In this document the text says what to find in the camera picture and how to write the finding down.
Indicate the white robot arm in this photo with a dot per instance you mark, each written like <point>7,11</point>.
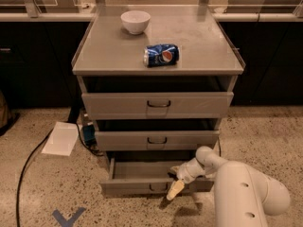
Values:
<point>243,196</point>

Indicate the blue pepsi can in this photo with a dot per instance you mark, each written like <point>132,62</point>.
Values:
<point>161,55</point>

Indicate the grey top drawer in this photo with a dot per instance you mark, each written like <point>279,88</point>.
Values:
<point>156,105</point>

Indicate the grey middle drawer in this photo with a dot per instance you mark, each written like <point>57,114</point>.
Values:
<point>154,140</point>

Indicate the grey drawer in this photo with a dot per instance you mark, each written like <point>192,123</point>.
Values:
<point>154,140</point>
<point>138,178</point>
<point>156,105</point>

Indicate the white paper sheet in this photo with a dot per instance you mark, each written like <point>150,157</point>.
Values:
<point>62,139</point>

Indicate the blue power box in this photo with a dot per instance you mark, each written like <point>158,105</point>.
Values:
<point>89,135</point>

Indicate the white ceramic bowl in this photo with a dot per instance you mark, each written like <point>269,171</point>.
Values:
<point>135,21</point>

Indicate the dark counter cabinet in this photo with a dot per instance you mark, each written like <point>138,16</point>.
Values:
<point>36,71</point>

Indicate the grey drawer cabinet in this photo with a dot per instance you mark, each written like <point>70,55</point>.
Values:
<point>111,61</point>

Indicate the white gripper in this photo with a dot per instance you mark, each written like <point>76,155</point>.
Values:
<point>185,173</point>

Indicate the grey bottom drawer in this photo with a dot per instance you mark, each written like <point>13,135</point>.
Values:
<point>138,178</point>

